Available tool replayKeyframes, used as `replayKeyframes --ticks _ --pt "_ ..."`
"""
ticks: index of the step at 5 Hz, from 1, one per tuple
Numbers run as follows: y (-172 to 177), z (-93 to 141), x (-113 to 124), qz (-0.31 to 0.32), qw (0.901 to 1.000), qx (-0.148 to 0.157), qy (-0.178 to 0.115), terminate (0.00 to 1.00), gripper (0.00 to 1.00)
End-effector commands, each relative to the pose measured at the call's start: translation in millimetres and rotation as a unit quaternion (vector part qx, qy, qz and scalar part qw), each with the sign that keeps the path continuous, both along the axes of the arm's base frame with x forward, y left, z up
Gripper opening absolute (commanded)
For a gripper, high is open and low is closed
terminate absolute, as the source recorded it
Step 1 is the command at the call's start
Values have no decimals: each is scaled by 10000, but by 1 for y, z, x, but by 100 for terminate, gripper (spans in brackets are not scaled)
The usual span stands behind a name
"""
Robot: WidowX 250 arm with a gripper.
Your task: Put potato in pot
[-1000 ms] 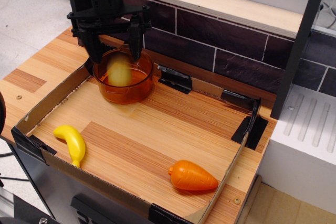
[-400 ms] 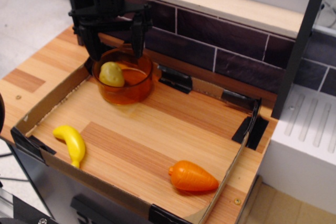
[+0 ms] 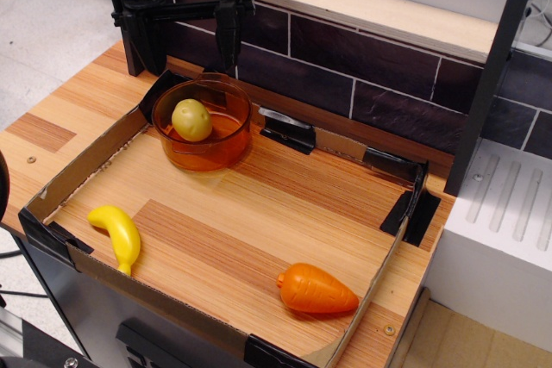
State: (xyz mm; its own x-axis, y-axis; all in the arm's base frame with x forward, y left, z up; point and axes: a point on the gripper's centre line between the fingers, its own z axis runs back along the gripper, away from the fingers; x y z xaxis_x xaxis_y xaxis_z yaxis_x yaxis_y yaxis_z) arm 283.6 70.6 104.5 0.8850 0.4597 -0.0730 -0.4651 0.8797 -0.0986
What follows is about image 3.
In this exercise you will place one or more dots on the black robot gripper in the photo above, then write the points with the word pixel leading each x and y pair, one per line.
pixel 141 33

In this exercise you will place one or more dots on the yellow plastic toy potato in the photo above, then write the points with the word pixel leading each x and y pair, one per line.
pixel 191 120

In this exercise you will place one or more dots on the cardboard fence with black tape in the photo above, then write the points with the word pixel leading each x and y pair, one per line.
pixel 213 243

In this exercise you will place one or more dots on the transparent orange plastic pot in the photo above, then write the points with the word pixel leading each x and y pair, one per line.
pixel 230 111

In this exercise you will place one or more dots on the light wooden shelf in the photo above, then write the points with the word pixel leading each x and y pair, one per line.
pixel 404 21

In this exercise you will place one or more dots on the yellow plastic toy banana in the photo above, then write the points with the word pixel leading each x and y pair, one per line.
pixel 123 233

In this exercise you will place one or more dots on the dark tiled backsplash panel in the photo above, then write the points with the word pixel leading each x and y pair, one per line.
pixel 413 92

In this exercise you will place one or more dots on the orange plastic toy carrot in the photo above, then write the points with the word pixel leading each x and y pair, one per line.
pixel 309 289

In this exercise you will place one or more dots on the white ribbed drainboard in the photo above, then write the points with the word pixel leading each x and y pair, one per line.
pixel 493 261

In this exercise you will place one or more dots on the black toy oven handle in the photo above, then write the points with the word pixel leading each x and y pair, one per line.
pixel 145 347

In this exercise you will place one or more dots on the black vertical post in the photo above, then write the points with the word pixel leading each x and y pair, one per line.
pixel 512 15

